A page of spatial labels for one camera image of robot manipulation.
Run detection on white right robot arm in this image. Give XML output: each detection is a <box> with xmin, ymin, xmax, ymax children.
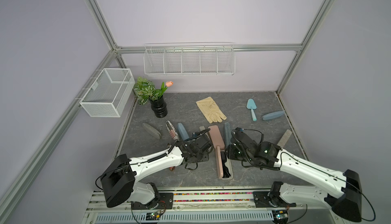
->
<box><xmin>226</xmin><ymin>128</ymin><xmax>366</xmax><ymax>223</ymax></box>

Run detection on teal small trowel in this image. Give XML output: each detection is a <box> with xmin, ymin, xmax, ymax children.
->
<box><xmin>246</xmin><ymin>99</ymin><xmax>257</xmax><ymax>122</ymax></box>

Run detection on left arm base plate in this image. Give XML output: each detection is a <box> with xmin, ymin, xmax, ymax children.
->
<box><xmin>131</xmin><ymin>192</ymin><xmax>174</xmax><ymax>210</ymax></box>

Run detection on aluminium mounting rail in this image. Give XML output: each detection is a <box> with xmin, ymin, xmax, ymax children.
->
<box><xmin>87</xmin><ymin>188</ymin><xmax>343</xmax><ymax>211</ymax></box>

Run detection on blue brown glasses case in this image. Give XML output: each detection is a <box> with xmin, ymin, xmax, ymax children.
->
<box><xmin>262</xmin><ymin>110</ymin><xmax>285</xmax><ymax>121</ymax></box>

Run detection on case with white sunglasses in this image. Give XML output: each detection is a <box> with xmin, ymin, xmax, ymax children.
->
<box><xmin>177</xmin><ymin>122</ymin><xmax>190</xmax><ymax>140</ymax></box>

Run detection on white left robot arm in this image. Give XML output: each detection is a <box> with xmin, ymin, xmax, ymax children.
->
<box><xmin>97</xmin><ymin>129</ymin><xmax>213</xmax><ymax>209</ymax></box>

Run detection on pink tulip flower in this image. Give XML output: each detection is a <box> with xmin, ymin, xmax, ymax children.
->
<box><xmin>166</xmin><ymin>81</ymin><xmax>174</xmax><ymax>87</ymax></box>

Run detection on pink glasses case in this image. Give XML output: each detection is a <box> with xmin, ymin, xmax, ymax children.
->
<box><xmin>208</xmin><ymin>125</ymin><xmax>226</xmax><ymax>150</ymax></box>

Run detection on aluminium frame post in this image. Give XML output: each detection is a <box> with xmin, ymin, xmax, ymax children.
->
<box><xmin>84</xmin><ymin>0</ymin><xmax>126</xmax><ymax>68</ymax></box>

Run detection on black glossy vase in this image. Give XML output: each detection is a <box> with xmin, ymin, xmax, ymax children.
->
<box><xmin>149</xmin><ymin>95</ymin><xmax>168</xmax><ymax>118</ymax></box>

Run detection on teal grey case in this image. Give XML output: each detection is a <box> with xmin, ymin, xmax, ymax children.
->
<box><xmin>224</xmin><ymin>122</ymin><xmax>232</xmax><ymax>148</ymax></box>

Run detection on beige fabric glove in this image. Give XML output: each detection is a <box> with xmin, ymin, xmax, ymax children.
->
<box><xmin>196</xmin><ymin>97</ymin><xmax>227</xmax><ymax>123</ymax></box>

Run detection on beige case brown sunglasses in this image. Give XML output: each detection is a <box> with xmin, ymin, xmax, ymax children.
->
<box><xmin>166</xmin><ymin>121</ymin><xmax>179</xmax><ymax>141</ymax></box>

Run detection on long white wire shelf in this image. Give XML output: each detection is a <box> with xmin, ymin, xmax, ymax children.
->
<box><xmin>144</xmin><ymin>42</ymin><xmax>236</xmax><ymax>76</ymax></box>

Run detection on white wire basket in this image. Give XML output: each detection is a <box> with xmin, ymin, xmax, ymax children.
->
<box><xmin>76</xmin><ymin>68</ymin><xmax>135</xmax><ymax>118</ymax></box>

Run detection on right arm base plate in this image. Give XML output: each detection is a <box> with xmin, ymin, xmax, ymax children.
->
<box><xmin>253</xmin><ymin>191</ymin><xmax>297</xmax><ymax>208</ymax></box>

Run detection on white vented cable duct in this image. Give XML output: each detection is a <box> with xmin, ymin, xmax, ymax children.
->
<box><xmin>95</xmin><ymin>210</ymin><xmax>274</xmax><ymax>224</ymax></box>

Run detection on green artificial plant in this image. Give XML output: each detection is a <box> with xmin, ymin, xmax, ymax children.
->
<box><xmin>133</xmin><ymin>77</ymin><xmax>170</xmax><ymax>105</ymax></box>

